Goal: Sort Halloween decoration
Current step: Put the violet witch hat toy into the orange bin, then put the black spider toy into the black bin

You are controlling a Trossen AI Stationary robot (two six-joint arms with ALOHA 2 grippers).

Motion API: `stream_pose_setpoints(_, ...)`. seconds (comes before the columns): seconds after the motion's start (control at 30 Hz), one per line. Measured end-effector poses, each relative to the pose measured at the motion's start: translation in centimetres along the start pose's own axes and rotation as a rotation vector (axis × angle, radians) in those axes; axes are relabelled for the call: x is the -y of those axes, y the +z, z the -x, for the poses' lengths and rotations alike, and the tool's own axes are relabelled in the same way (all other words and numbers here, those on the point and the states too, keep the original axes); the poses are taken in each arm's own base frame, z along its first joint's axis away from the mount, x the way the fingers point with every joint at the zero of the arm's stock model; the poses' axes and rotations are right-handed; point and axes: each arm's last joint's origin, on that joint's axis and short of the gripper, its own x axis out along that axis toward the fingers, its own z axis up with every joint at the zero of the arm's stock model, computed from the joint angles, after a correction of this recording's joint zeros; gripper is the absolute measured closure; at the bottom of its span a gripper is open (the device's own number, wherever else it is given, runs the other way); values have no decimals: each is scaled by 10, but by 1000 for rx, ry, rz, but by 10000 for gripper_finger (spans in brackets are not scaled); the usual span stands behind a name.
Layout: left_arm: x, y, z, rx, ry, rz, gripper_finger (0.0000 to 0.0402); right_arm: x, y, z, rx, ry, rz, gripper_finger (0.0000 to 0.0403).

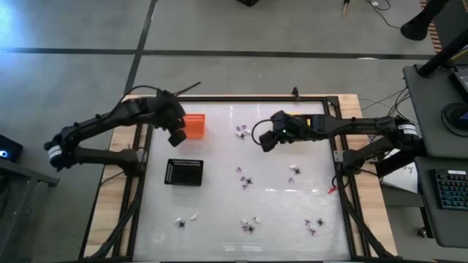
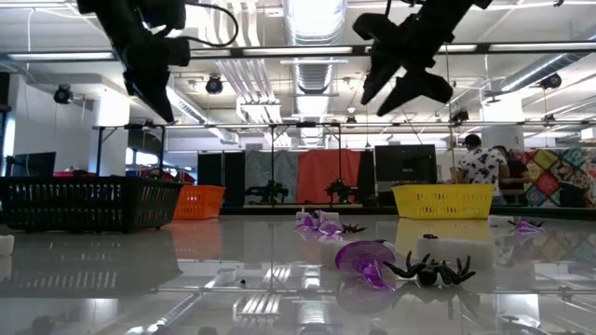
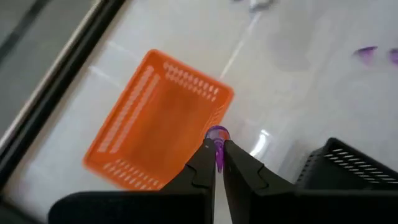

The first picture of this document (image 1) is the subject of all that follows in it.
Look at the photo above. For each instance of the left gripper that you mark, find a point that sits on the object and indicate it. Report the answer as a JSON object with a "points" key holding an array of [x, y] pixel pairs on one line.
{"points": [[172, 113]]}

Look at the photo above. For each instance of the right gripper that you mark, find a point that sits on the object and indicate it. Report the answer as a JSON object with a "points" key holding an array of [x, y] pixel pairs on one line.
{"points": [[290, 128]]}

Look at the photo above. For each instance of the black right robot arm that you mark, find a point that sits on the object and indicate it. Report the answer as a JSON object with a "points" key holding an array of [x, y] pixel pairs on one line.
{"points": [[365, 124]]}

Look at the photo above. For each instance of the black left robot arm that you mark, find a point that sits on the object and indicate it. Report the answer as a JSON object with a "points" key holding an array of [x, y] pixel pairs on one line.
{"points": [[109, 115]]}

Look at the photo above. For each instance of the orange plastic basket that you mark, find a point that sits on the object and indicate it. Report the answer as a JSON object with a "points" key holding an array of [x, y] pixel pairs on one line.
{"points": [[195, 128]]}

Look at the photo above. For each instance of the black plastic basket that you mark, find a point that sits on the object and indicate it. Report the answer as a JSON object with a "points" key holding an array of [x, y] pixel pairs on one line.
{"points": [[184, 173]]}

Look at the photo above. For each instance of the yellow plastic basket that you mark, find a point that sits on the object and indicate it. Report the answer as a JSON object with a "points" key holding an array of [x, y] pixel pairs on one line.
{"points": [[308, 121]]}

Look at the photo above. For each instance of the black slanted strut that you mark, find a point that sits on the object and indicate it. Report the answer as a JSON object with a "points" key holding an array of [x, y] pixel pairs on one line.
{"points": [[398, 164]]}

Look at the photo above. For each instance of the white paper sheet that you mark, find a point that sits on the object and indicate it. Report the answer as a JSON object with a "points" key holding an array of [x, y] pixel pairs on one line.
{"points": [[402, 180]]}

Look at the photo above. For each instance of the black floor object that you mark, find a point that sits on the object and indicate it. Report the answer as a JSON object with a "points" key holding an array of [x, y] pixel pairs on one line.
{"points": [[248, 2]]}

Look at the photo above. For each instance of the wooden stick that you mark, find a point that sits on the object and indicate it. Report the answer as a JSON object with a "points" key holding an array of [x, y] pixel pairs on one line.
{"points": [[345, 8]]}

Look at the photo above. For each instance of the grey side table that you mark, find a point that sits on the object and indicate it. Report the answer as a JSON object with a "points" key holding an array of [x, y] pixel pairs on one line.
{"points": [[22, 171]]}

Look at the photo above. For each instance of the grey desk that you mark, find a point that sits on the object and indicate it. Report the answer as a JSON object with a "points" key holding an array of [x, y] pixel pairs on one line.
{"points": [[449, 226], [428, 109]]}

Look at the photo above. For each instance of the black device with blue light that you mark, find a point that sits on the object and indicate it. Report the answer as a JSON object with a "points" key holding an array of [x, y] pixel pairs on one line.
{"points": [[12, 146]]}

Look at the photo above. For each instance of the black round object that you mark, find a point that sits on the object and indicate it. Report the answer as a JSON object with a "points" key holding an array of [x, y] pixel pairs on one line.
{"points": [[453, 113]]}

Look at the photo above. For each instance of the black stand foot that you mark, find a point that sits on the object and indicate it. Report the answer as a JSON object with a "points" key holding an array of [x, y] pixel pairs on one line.
{"points": [[417, 27]]}

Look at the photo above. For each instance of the backlit black keyboard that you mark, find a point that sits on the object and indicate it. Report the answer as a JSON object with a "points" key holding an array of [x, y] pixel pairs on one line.
{"points": [[451, 190]]}

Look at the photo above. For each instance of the black diagonal pole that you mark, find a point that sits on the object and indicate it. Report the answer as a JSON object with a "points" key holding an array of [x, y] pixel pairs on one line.
{"points": [[442, 55]]}

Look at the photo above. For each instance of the wooden slatted panel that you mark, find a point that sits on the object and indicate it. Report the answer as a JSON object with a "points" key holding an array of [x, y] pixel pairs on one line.
{"points": [[435, 36]]}

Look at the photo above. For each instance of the black frame clamp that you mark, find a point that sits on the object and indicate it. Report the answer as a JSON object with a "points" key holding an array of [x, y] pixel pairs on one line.
{"points": [[295, 93]]}

